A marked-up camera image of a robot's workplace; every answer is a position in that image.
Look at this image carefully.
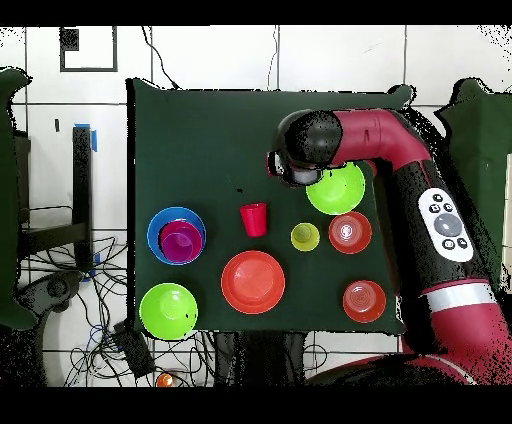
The blue bowl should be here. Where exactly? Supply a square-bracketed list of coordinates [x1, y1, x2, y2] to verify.
[146, 206, 208, 266]

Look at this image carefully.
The dark green table cloth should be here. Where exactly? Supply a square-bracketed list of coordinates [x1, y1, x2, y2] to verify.
[126, 77, 413, 336]

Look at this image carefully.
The black chair base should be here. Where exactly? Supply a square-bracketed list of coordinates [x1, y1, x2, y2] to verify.
[15, 270, 85, 315]

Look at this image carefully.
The black stool frame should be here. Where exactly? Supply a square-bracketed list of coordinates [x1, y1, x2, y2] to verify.
[15, 124, 95, 273]

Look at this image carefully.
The large orange bowl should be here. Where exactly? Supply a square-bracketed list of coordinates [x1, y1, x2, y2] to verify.
[220, 250, 287, 316]

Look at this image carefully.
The yellow cup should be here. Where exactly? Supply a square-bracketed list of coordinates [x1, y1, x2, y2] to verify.
[289, 222, 321, 252]

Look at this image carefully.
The green covered side table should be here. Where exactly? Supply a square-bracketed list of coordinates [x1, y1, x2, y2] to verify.
[434, 78, 512, 289]
[0, 66, 39, 331]

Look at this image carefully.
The green bowl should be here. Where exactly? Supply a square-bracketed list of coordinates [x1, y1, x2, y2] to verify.
[138, 282, 200, 342]
[305, 161, 366, 216]

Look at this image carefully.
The black power box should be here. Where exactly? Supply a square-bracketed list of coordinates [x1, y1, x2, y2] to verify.
[111, 320, 156, 380]

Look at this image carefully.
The black square floor frame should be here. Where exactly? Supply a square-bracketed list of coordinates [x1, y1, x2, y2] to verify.
[58, 26, 119, 74]

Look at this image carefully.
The red cup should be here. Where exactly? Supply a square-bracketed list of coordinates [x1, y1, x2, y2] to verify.
[239, 202, 268, 239]

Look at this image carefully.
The small orange bowl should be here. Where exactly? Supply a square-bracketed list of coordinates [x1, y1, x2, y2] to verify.
[342, 279, 388, 324]
[328, 210, 373, 256]

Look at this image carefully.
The black floor cable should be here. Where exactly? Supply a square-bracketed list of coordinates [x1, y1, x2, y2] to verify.
[140, 26, 180, 90]

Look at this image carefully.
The bundle of floor cables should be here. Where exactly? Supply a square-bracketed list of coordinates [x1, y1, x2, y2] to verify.
[19, 235, 217, 387]

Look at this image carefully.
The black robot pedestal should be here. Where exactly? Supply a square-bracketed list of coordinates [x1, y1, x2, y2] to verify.
[213, 330, 307, 387]

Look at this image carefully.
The thin floor cable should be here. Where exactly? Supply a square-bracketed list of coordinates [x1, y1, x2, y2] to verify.
[266, 26, 280, 91]

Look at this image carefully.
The pink bowl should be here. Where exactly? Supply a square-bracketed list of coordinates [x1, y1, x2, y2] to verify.
[158, 219, 205, 266]

